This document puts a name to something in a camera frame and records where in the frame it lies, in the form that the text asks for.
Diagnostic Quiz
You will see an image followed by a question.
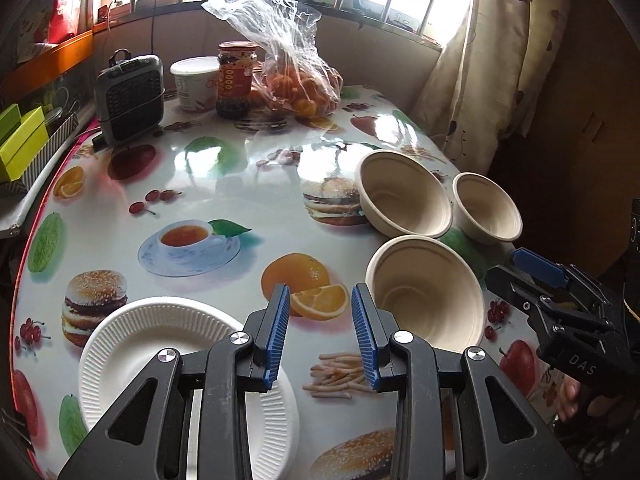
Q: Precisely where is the small beige paper bowl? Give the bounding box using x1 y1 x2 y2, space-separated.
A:
452 172 524 246

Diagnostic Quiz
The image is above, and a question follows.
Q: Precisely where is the glass jar with red label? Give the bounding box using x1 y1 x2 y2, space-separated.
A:
215 41 260 120

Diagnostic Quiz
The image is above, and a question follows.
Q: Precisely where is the lime green box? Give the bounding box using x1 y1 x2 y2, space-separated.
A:
0 107 51 184
0 104 23 147

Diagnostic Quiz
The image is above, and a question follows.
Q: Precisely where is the white plastic tub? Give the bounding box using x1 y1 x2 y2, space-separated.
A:
170 57 221 111

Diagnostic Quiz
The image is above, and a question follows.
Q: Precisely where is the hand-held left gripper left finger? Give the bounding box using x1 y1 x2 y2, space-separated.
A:
57 284 292 480

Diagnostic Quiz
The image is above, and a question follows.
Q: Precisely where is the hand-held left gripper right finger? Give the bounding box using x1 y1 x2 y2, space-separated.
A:
351 284 583 480

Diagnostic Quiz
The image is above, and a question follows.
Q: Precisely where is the grey portable fan heater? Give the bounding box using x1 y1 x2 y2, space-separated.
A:
94 49 166 149

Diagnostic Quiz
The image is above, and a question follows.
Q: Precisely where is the grey striped tray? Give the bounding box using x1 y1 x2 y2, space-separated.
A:
14 112 81 197

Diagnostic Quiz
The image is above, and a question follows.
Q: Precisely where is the red gift bag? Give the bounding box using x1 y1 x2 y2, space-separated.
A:
15 0 97 57

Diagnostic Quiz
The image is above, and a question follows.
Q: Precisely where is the large beige paper bowl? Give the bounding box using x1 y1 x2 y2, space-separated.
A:
354 150 454 239
365 234 487 354

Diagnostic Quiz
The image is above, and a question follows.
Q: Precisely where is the person's right hand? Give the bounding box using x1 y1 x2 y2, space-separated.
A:
555 377 586 423

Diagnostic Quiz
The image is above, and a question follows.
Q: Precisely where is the cream patterned curtain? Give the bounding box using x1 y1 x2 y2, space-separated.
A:
412 0 575 177

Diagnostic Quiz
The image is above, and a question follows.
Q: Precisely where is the clear plastic bag of oranges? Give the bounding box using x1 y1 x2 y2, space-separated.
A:
201 0 345 120

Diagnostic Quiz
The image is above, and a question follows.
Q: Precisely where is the white ribbed foam plate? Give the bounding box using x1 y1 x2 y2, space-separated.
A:
79 297 302 480

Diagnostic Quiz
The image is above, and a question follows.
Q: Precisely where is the food print tablecloth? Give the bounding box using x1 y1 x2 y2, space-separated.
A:
10 85 567 480

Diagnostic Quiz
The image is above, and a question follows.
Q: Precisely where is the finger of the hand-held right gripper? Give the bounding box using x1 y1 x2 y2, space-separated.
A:
511 247 617 312
486 264 614 334

